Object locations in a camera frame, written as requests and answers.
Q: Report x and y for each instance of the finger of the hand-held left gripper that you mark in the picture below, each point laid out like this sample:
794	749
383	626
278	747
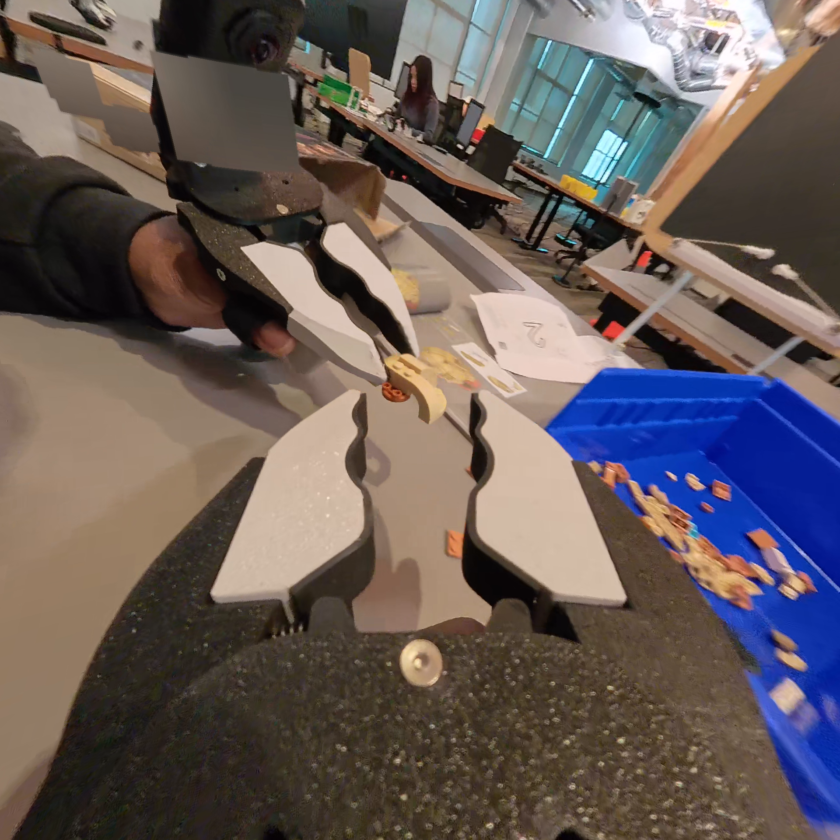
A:
367	259
308	295

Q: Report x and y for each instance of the black office chair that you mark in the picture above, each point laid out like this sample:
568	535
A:
584	236
495	154

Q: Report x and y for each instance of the grey instruction booklet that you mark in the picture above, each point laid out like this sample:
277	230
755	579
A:
426	295

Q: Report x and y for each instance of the tan curved brick assembly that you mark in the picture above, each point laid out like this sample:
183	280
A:
420	387

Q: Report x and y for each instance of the brown brick plate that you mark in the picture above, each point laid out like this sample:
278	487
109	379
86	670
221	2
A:
454	544

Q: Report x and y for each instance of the person's left hand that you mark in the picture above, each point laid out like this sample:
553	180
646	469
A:
174	275

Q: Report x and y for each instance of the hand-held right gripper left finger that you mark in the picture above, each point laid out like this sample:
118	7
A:
295	512

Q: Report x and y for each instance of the pile of small bricks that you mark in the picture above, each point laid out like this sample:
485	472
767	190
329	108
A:
705	561

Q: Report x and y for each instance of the person's left forearm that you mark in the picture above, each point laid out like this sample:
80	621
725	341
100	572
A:
59	223

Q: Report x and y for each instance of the blue plastic bin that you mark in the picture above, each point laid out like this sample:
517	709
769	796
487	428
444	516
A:
754	446

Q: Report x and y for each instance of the white paper bag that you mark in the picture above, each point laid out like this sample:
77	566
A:
525	328

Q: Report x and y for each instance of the wooden-edged office desk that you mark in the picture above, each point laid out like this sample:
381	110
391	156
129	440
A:
590	203
446	167

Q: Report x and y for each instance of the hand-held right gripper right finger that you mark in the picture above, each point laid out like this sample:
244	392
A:
544	525

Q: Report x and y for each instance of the large black screen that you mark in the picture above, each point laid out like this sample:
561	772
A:
367	26

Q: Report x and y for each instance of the yellow box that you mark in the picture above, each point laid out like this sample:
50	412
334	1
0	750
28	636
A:
577	186

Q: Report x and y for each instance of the computer monitor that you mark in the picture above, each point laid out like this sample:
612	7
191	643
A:
469	121

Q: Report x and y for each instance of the open cardboard box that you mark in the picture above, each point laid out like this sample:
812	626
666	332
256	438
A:
354	184

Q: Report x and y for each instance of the silver spiral duct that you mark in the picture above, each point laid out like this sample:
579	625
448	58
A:
695	59

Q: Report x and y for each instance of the grey side table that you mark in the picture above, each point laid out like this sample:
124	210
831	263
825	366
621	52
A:
656	289

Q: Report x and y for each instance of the green box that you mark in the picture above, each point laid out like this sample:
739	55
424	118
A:
341	92

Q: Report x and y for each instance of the small printed paper sheet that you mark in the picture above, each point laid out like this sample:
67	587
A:
492	377

